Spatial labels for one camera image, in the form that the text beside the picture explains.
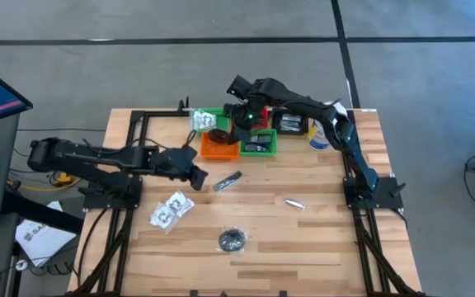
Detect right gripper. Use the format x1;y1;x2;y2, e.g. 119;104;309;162
223;101;264;145

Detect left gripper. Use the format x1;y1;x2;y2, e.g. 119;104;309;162
156;146;210;192

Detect bagged black round hairbrush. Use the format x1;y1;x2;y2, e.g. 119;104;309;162
207;127;233;145
217;225;250;253

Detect bagged black comb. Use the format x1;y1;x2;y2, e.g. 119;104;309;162
213;170;244;193

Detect green plastic basket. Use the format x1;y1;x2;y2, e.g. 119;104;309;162
190;106;231;135
239;128;279;158

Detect orange plastic basket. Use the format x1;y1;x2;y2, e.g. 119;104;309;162
200;130;241;161

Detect black plastic basket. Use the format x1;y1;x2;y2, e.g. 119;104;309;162
270;107;310;136

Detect Lysol wipes canister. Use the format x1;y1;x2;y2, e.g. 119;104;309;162
305;101;348;152

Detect black desk foot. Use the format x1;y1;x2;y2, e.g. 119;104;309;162
0;191;84;234

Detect white printed paper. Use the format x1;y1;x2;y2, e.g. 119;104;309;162
14;200;78;268

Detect black aluminium table frame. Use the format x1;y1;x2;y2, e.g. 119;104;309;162
72;95;424;297

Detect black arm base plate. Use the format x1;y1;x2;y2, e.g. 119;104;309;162
342;176;405;210
81;176;144;210

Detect yellow cable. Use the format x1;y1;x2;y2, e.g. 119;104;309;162
7;167;85;193

